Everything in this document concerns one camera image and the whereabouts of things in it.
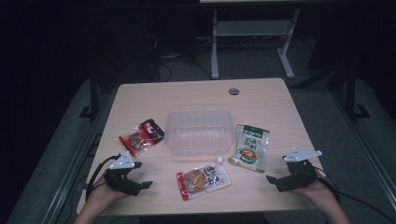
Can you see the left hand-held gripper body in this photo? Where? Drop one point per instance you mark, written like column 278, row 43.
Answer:
column 120, row 182

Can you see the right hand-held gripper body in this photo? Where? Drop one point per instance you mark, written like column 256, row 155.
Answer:
column 297, row 179

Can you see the red snack packet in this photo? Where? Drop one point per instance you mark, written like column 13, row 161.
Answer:
column 141, row 137

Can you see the green and white packet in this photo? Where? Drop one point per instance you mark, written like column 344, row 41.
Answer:
column 250, row 147

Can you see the clear plastic container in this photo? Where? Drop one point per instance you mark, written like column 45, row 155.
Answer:
column 199, row 132

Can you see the person's left hand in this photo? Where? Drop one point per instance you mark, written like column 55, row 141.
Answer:
column 104, row 193

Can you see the person's right hand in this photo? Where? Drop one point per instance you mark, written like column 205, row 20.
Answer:
column 317, row 194

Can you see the black metal stand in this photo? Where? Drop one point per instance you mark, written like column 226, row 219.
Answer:
column 351, row 93
column 93, row 99

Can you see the grey table grommet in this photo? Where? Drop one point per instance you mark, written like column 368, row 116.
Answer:
column 233, row 91

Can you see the metal floor rail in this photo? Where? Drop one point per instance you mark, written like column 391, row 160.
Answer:
column 71, row 183
column 367, row 146

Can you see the white metal frame desk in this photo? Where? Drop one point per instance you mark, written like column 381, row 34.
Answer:
column 252, row 28

